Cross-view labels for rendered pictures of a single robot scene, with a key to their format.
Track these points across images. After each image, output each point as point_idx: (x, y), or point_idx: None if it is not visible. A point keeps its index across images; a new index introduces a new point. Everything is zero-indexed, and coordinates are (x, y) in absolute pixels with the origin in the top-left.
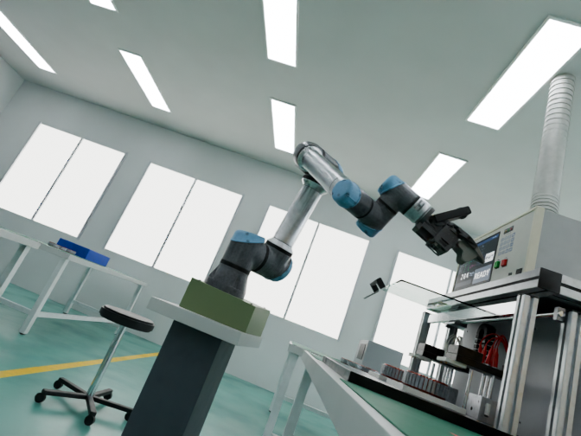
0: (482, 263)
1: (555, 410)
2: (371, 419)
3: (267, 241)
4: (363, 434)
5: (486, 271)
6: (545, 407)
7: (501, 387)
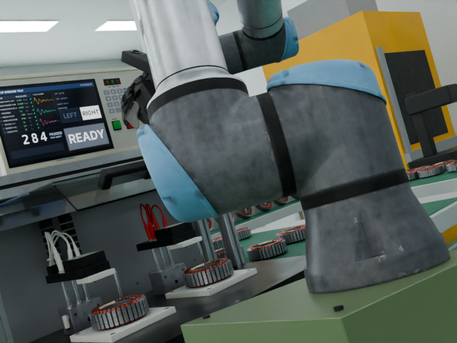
0: (127, 124)
1: (209, 239)
2: (441, 213)
3: (247, 90)
4: (441, 220)
5: (96, 132)
6: (156, 254)
7: (230, 235)
